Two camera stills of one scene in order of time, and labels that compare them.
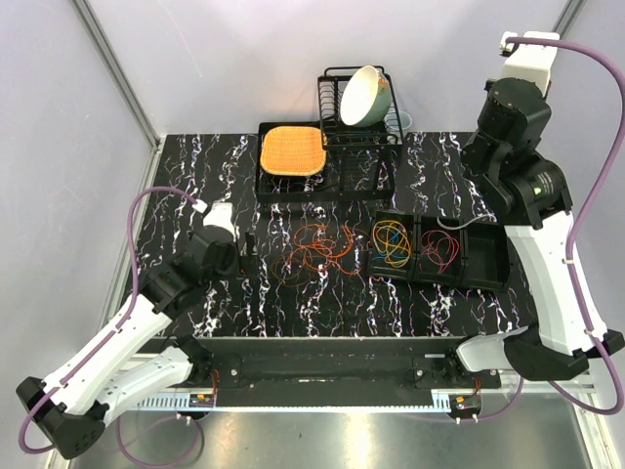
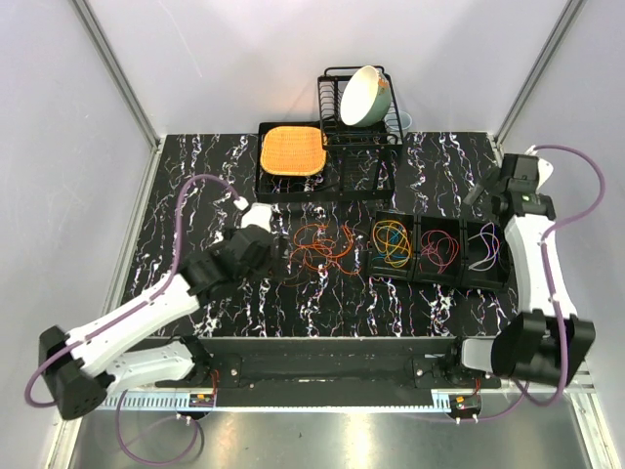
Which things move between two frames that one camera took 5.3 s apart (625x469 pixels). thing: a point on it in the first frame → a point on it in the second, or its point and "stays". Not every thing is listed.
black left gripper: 250,239 → 282,254
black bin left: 393,245 stays
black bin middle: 439,253 stays
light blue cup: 392,120 stays
